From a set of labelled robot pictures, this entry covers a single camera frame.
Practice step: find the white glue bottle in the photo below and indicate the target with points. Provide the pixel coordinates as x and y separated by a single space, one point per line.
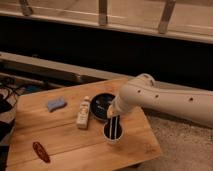
83 113

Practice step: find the black round tin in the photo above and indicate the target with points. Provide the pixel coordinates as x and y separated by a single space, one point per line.
100 104

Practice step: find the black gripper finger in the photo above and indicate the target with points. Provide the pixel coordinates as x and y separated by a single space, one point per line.
116 123
110 128

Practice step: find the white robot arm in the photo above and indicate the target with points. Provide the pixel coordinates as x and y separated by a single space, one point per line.
192 105

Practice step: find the white ceramic cup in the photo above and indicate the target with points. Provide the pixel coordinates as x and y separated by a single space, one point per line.
106 132

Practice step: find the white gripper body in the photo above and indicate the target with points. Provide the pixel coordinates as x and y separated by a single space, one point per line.
115 108

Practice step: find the dark red oval object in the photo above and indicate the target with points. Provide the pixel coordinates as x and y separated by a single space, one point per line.
41 152

